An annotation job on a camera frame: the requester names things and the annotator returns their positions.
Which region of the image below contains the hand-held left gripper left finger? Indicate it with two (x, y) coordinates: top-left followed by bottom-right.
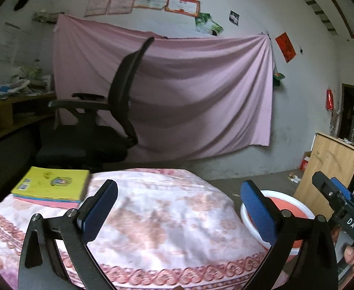
(18, 179), (119, 290)

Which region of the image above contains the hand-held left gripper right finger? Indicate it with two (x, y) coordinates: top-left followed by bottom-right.
(240, 180), (338, 290)

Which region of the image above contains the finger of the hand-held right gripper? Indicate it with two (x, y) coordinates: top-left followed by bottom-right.
(330, 178), (354, 210)
(312, 172), (348, 216)

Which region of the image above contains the white and orange basin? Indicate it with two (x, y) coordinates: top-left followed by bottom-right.
(240, 190), (316, 256)

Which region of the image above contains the person's right hand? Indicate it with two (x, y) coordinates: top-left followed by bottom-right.
(343, 245), (354, 268)

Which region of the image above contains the large wooden board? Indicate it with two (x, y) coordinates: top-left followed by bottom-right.
(294, 131), (354, 212)

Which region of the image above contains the red cardboard box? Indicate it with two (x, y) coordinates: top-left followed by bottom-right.
(299, 151), (312, 172)

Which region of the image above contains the yellow book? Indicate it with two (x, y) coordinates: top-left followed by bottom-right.
(11, 166), (91, 203)

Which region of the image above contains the pink book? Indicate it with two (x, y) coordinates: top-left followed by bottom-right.
(12, 194), (81, 209)

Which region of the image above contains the floral pink blanket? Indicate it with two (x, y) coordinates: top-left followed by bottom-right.
(0, 168), (289, 290)

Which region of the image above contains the red hanging packet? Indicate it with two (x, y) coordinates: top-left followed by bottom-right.
(325, 88), (334, 111)

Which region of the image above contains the green hanging ornament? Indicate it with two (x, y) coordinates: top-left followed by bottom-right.
(272, 72), (286, 87)

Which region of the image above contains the black office chair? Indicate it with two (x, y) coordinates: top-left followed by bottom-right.
(36, 36), (156, 170)

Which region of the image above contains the pink hanging cloth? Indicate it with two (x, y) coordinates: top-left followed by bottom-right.
(52, 14), (275, 161)

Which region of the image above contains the red paper poster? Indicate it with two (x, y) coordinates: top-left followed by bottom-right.
(275, 32), (296, 63)

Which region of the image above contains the pile of papers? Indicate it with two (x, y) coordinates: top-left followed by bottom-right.
(0, 65), (52, 103)

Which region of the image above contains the green photo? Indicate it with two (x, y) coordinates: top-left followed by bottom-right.
(205, 20), (224, 35)
(194, 13), (211, 32)

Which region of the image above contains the white wall calendar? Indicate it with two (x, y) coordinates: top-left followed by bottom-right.
(0, 21), (22, 64)

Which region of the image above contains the small wall shelf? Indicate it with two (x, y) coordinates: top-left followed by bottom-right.
(33, 10), (63, 24)

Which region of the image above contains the black wall object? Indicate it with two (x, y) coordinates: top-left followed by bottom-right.
(13, 0), (32, 11)

